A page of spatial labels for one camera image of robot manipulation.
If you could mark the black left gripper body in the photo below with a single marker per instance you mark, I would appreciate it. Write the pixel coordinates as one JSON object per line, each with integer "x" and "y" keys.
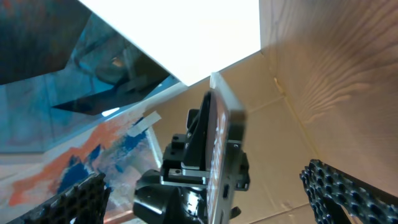
{"x": 177, "y": 195}

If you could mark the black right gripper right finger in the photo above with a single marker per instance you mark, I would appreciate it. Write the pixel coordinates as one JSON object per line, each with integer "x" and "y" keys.
{"x": 334, "y": 196}

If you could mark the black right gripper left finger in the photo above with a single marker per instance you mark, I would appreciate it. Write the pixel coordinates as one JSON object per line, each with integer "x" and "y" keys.
{"x": 84, "y": 202}

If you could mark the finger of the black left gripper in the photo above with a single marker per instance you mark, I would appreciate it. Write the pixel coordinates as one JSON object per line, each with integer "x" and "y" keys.
{"x": 195, "y": 143}
{"x": 232, "y": 160}

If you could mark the colourful painted board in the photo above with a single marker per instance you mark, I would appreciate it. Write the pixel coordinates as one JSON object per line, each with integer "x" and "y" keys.
{"x": 122, "y": 146}

